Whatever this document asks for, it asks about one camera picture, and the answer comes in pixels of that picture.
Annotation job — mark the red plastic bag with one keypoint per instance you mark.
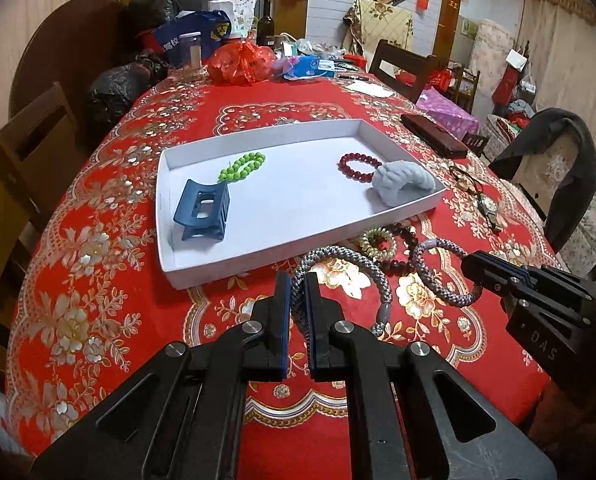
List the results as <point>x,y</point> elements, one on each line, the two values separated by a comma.
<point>238,62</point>

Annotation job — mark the brown leather wallet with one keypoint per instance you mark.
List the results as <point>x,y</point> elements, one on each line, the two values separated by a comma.
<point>432,132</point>

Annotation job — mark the blue hair claw clip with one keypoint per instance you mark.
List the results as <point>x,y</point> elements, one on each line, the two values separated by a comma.
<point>200,210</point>

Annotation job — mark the beige curtain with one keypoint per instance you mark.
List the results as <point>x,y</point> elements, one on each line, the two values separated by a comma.
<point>562,45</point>

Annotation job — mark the silver wristwatch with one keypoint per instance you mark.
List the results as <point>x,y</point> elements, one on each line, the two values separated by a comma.
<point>487,205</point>

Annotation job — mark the dark wine bottle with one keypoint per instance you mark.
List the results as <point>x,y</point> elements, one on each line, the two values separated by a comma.
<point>265,27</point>

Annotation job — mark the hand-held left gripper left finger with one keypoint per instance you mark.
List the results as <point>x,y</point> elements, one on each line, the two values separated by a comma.
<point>283,320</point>

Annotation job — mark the purple tablecloth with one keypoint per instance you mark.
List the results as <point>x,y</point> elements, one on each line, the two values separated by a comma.
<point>447,112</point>

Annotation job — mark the dark grey jacket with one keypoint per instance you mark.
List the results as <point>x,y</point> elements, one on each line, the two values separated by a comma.
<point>582,170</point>

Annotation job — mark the eyeglasses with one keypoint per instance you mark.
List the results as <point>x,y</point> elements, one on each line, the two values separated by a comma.
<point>460,182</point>

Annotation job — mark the white cardboard box tray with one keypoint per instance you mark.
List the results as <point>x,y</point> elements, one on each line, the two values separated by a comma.
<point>288,195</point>

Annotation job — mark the round wooden table board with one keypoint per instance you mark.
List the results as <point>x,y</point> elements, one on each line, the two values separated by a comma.
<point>63,45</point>

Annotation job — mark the white paper sheet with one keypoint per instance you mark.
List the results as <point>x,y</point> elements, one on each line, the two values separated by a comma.
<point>372,89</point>

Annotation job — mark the dark wooden chair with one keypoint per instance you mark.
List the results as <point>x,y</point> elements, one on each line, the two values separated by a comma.
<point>402,67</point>

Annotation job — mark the light blue fluffy scrunchie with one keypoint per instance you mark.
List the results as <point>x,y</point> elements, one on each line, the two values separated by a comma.
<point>402,175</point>

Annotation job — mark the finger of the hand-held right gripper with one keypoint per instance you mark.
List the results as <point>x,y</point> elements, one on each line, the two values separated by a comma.
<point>497,284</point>
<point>487,261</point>

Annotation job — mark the white paper gift bag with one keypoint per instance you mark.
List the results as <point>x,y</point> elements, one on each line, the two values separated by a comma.
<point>238,15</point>

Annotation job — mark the brown wooden chair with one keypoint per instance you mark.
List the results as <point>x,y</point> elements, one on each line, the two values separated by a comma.
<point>28,125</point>

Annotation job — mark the blue tissue pack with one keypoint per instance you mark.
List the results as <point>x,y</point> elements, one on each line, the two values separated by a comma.
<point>305,66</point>

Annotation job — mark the large black garbage bag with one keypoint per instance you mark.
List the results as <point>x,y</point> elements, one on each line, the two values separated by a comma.
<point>163,2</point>

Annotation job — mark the black pen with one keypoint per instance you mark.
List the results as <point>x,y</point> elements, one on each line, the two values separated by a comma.
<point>353,77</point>

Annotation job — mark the blue shopping bag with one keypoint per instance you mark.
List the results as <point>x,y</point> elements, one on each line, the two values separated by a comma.
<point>198,25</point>

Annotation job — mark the clear glass jar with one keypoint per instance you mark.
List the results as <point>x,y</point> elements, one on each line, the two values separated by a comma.
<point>193,52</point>

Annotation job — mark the cream quilted cloth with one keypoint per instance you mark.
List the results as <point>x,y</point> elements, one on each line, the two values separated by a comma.
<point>377,22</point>

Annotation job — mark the small black garbage bag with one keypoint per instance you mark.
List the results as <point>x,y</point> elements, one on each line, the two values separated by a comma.
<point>118,90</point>

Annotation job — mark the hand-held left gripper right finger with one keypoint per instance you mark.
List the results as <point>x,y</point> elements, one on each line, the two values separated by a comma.
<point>314,320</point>

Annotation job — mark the floral covered chair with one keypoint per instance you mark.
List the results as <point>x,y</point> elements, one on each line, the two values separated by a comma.
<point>552,170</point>

